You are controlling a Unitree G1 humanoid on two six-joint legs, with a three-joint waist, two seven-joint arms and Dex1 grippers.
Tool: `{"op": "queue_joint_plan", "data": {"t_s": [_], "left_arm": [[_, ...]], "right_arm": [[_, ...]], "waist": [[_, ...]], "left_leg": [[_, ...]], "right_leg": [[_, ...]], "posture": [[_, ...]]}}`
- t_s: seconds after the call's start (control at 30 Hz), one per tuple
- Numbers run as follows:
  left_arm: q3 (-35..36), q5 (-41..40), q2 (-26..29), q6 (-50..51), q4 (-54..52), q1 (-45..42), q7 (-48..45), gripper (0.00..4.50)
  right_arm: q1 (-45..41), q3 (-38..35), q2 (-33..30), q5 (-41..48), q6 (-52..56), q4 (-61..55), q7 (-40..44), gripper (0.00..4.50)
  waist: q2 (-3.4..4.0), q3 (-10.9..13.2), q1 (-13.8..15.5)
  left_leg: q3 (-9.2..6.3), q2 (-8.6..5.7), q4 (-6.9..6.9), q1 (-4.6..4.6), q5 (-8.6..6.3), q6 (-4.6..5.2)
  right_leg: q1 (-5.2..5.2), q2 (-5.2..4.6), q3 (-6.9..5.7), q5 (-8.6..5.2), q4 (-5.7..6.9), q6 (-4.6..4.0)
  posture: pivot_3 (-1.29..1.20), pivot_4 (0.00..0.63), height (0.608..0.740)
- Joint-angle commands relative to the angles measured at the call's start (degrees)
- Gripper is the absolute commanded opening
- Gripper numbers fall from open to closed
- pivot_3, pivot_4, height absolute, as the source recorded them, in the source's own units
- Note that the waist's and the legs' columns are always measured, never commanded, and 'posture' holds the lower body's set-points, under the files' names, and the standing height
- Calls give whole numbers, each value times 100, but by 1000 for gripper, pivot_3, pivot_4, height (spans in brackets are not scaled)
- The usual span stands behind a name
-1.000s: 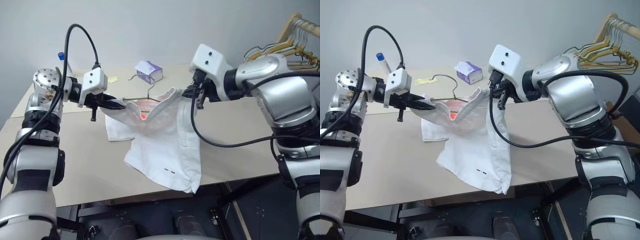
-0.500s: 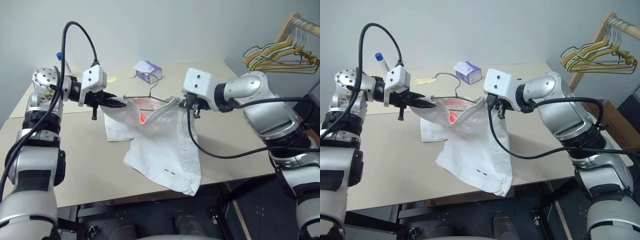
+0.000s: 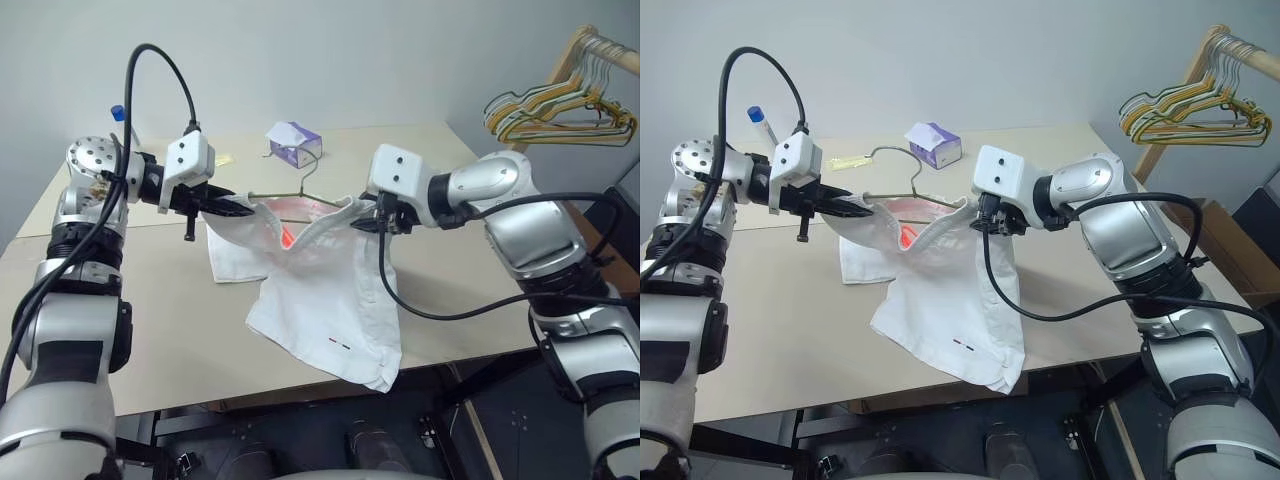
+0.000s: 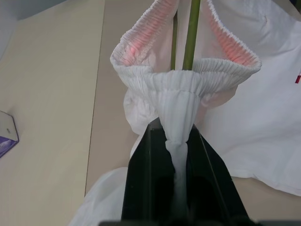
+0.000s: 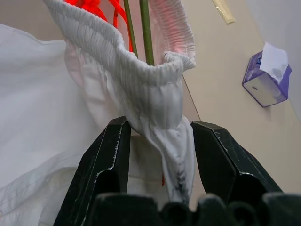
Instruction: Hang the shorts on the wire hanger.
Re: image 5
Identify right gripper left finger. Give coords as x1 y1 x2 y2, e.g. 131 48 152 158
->
53 116 131 226

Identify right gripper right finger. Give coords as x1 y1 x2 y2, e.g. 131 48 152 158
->
190 120 284 204

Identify white shorts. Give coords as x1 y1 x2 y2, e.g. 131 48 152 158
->
0 0 197 226

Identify olive green wire hanger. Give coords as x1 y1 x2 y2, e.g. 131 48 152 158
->
122 0 156 66

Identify purple tissue box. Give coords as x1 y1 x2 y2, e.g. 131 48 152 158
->
241 41 293 108

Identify yellow plastic packet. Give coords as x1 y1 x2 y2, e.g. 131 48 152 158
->
211 0 236 25

